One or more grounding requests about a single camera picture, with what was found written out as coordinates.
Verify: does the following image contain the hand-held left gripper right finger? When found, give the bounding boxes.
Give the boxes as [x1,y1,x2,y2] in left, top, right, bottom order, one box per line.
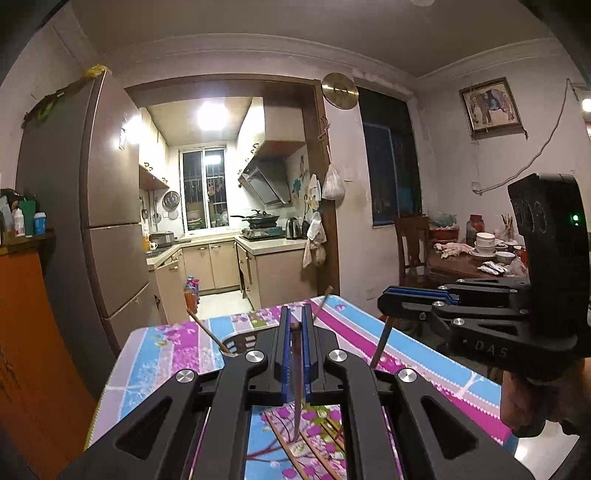
[301,305,539,480]

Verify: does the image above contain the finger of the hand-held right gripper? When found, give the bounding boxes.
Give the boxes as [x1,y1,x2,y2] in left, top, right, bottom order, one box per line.
[385,278,532,304]
[377,295,536,333]

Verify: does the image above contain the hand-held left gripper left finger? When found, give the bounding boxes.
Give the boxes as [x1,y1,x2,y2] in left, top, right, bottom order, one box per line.
[58,305,293,480]

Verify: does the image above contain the dark brown chopstick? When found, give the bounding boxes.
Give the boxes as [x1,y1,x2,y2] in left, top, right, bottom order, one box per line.
[186,309,234,355]
[290,323,305,441]
[313,286,334,321]
[372,318,394,368]

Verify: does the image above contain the person's right hand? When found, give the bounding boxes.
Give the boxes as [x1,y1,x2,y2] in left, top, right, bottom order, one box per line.
[501,369,561,428]

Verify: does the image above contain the wooden chair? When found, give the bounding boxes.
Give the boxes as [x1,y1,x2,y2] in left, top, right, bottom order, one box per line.
[394,215,433,288]

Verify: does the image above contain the wooden dining table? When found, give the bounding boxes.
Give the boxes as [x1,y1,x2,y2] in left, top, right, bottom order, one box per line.
[427,249,530,283]

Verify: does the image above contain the pink cloth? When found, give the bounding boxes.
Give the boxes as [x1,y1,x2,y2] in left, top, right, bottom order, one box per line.
[434,243,474,258]

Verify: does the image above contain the floral tablecloth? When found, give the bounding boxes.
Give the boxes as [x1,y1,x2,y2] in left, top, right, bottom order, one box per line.
[85,295,513,480]

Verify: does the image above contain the stack of white bowls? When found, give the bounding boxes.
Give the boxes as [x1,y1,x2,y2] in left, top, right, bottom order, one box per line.
[471,232,498,257]

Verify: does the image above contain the beige kitchen base cabinets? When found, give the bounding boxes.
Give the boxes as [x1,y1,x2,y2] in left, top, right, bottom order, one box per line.
[147,235,308,325]

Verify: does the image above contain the dark glass jar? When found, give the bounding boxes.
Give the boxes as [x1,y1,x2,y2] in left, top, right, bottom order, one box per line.
[466,215,486,245]

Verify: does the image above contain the light wooden chopstick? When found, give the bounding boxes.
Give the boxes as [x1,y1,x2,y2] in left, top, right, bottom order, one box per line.
[268,415,324,480]

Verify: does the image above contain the hanging towel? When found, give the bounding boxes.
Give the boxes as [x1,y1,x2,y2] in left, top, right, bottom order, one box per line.
[302,212,328,269]

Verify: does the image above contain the group of bottles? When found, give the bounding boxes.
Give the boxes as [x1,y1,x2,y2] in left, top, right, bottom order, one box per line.
[185,276,201,315]

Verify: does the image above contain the gas stove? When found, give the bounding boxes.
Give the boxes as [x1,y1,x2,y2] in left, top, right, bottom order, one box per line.
[240,225,285,241]

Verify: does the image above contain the dark window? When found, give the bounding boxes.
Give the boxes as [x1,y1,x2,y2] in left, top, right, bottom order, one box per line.
[358,88,424,227]

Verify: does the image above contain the hanging white plastic bag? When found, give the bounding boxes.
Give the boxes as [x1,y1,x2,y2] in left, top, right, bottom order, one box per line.
[322,161,346,201]

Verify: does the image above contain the black wok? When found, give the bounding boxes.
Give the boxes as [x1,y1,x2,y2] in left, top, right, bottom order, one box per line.
[231,210,280,228]

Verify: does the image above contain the range hood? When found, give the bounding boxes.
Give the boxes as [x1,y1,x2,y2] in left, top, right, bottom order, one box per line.
[238,159,293,208]

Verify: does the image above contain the barred kitchen window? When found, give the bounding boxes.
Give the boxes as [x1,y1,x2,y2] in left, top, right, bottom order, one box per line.
[180,148,230,232]

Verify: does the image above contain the framed picture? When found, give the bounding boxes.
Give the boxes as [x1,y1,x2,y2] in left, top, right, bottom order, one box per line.
[459,77,525,137]

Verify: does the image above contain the grey three-door fridge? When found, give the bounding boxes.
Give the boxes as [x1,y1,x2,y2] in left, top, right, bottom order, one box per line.
[16,69,163,384]

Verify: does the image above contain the kitchen ceiling light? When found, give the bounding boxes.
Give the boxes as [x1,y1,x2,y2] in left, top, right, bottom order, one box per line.
[196,98,230,131]

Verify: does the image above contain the orange wooden cabinet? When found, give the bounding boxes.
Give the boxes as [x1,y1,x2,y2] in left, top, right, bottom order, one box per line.
[0,231,99,480]

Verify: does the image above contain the green container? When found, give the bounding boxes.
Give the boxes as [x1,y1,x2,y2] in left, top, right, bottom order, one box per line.
[18,198,38,236]

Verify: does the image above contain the wall cable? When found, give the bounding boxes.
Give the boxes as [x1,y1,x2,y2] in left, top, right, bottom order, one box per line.
[472,78,583,195]

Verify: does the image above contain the wall kitchen cabinet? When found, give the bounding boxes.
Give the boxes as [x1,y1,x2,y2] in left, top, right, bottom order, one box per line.
[139,108,170,191]
[237,97,308,161]

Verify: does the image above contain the round gold wall clock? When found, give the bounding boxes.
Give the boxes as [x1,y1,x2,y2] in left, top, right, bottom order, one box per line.
[322,72,360,110]

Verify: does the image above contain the green and black strap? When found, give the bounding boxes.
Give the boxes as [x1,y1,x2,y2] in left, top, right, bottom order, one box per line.
[22,90,66,126]

